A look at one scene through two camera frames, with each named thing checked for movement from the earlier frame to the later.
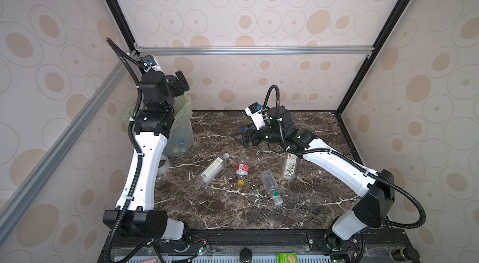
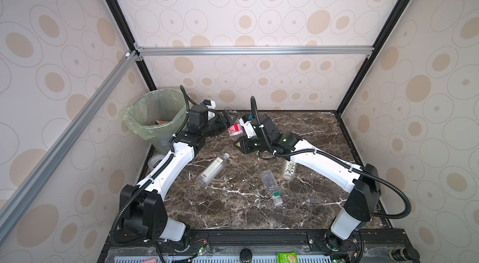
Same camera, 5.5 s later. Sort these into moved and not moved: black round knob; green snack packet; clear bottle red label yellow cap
Moved: clear bottle red label yellow cap
Not moved: green snack packet; black round knob
